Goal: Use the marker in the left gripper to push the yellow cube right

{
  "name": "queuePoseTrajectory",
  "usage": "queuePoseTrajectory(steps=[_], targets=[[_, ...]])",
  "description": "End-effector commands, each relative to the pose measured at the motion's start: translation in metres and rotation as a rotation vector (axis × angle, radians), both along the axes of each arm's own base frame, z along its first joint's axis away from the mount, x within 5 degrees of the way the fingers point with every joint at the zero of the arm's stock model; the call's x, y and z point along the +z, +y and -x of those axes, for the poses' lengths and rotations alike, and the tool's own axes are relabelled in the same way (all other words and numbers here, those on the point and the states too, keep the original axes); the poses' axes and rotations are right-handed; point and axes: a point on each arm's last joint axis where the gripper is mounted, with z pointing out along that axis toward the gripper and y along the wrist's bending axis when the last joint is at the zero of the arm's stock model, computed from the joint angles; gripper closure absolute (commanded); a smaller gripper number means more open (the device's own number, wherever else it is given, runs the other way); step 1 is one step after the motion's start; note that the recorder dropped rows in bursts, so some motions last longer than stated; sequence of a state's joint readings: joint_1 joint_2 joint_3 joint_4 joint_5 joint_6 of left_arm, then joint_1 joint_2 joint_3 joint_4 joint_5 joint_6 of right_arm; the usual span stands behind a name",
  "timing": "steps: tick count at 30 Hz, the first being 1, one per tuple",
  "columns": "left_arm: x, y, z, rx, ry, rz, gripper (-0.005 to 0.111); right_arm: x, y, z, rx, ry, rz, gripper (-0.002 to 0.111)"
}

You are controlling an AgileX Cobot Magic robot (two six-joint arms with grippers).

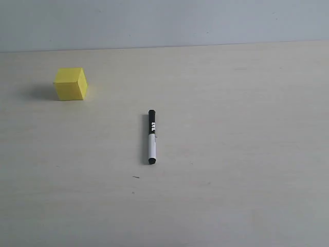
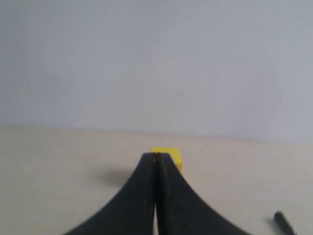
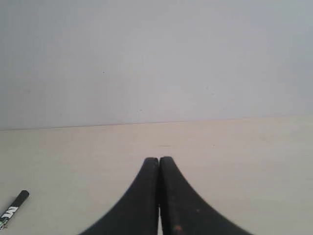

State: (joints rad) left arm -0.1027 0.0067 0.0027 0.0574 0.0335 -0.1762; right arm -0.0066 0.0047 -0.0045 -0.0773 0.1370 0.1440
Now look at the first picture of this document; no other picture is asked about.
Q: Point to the black and white marker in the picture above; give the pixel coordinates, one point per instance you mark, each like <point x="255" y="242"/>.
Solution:
<point x="152" y="137"/>

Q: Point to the yellow cube block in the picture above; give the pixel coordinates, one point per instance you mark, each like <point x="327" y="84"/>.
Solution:
<point x="70" y="84"/>

